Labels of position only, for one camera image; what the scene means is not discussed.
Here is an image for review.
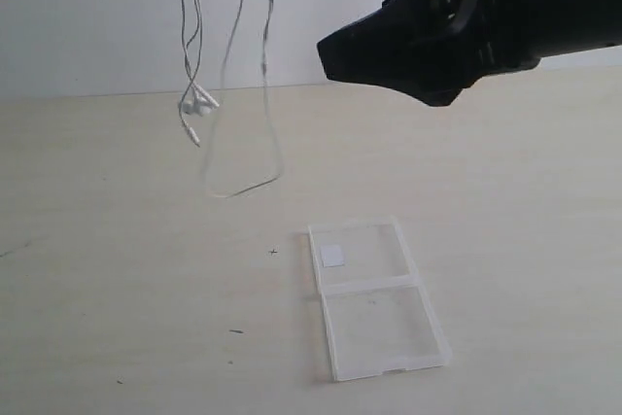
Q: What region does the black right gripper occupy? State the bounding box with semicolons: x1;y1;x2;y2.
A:
317;0;621;107

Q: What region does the white square sticker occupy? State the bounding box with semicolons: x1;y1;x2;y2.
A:
320;244;345;268

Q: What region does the clear plastic hinged case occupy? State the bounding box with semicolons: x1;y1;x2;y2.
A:
307;217;452;382

